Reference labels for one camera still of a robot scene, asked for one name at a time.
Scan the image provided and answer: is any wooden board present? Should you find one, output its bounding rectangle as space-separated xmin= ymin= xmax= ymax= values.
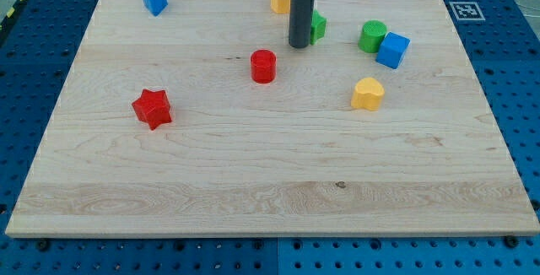
xmin=6 ymin=0 xmax=539 ymax=238

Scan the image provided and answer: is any fiducial marker tag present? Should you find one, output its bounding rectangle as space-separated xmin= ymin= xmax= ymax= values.
xmin=449 ymin=1 xmax=485 ymax=21

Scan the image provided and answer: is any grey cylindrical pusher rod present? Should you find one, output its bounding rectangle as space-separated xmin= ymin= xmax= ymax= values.
xmin=289 ymin=0 xmax=315 ymax=49

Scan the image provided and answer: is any red cylinder block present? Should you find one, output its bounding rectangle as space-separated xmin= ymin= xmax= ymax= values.
xmin=250 ymin=49 xmax=277 ymax=84

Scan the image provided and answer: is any blue cube block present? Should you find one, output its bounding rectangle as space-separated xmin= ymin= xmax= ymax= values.
xmin=375 ymin=32 xmax=410 ymax=69

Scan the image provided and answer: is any red star block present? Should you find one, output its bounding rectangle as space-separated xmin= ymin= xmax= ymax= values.
xmin=132 ymin=89 xmax=172 ymax=130

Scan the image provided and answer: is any green star block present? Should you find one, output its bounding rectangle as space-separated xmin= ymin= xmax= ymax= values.
xmin=310 ymin=9 xmax=327 ymax=45

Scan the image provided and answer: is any yellow heart block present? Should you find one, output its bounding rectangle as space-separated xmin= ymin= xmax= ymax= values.
xmin=350 ymin=77 xmax=386 ymax=111

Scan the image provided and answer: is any green cylinder block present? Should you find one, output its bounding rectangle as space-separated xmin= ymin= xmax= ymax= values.
xmin=358 ymin=20 xmax=387 ymax=53

